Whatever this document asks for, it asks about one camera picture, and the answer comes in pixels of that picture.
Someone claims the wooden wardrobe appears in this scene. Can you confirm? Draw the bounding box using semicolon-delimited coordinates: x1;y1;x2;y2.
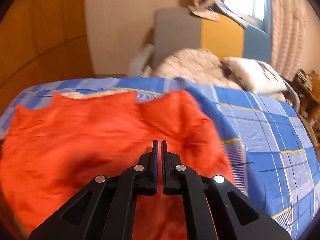
0;0;97;113

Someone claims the bed with blue plaid sheet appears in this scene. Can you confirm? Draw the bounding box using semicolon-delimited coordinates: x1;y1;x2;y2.
0;76;318;240

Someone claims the patterned beige curtain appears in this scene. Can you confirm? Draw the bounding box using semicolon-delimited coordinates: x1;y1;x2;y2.
267;0;320;81

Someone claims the grey yellow blue sofa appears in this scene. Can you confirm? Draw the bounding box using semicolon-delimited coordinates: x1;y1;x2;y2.
128;7;301;111

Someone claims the patterned curtain with grey lining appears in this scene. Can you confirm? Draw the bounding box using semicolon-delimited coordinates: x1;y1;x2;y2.
187;0;251;28

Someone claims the orange quilted jacket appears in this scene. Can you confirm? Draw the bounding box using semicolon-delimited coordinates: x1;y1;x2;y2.
0;90;248;240

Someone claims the white pillow with deer print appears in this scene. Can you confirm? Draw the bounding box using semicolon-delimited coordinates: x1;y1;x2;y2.
222;56;288;95

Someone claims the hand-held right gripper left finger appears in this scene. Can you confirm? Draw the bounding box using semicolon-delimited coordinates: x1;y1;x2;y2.
29;140;159;240

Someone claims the wooden desk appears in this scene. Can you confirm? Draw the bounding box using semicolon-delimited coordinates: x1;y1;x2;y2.
292;69;320;121

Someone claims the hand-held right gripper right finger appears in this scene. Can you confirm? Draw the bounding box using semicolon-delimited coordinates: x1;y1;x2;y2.
161;140;292;240

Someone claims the cream quilted blanket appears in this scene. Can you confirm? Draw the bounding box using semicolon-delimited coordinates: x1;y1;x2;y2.
152;47;241;91

